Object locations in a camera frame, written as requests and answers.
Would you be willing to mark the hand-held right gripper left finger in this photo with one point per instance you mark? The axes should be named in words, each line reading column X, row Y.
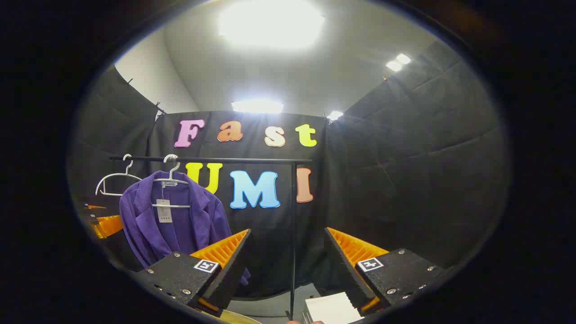
column 227, row 274

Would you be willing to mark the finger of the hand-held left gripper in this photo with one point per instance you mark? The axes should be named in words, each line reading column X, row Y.
column 110, row 225
column 95, row 207

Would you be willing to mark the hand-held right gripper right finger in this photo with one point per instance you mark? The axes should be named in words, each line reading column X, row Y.
column 348, row 274

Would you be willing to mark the purple knit cardigan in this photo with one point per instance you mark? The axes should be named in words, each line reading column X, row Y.
column 144, row 225

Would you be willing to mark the white empty plastic hanger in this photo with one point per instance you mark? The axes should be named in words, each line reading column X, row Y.
column 118, row 175

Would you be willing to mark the white plastic clothes hanger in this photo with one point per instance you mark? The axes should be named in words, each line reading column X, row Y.
column 172, row 168

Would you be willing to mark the black clothes rack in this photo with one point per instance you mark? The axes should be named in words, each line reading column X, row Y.
column 243, row 159

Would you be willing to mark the white paper garment tag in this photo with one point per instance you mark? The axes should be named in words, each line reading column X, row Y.
column 164, row 212

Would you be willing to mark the small ceiling light panel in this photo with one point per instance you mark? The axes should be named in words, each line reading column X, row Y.
column 335, row 115

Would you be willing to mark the long ceiling light panel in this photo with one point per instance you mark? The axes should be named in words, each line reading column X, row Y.
column 257, row 106

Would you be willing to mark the twin ceiling light panels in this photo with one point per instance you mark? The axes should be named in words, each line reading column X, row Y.
column 398, row 62

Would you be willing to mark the large square ceiling light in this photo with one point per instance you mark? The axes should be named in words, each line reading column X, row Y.
column 270, row 24

